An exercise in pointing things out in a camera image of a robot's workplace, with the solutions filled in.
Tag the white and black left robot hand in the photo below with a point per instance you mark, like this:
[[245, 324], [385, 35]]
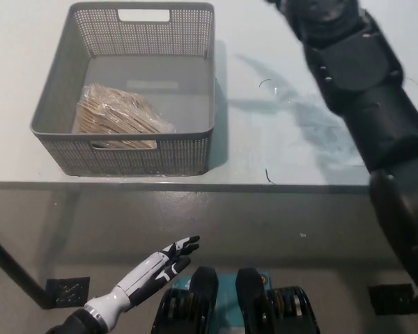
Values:
[[139, 275]]

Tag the thin black thread piece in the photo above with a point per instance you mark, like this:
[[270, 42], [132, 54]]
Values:
[[263, 81], [267, 175], [412, 80]]

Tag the grey perforated plastic basket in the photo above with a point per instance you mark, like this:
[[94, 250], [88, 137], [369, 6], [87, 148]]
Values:
[[143, 52]]

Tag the clear bag of wooden cutlery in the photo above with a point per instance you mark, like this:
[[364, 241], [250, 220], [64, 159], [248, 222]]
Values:
[[118, 111]]

